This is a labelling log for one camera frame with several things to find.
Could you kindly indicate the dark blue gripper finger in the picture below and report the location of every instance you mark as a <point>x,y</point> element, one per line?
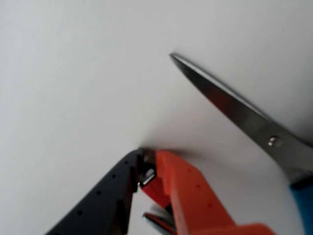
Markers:
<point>97,208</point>

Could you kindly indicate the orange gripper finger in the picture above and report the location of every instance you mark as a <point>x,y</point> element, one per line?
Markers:
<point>195,200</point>

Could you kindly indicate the red and silver usb stick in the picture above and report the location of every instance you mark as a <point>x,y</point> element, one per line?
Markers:
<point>156,193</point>

